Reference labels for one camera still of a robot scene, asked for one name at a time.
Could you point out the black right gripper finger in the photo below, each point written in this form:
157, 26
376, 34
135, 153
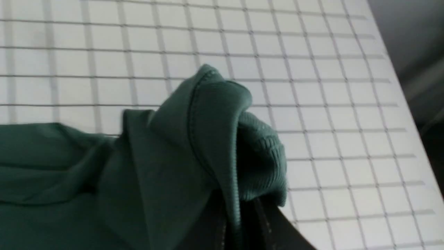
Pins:
266, 228

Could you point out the green long sleeve shirt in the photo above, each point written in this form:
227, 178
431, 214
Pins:
65, 189

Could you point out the white grid tablecloth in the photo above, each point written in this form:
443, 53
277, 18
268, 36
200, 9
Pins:
318, 73

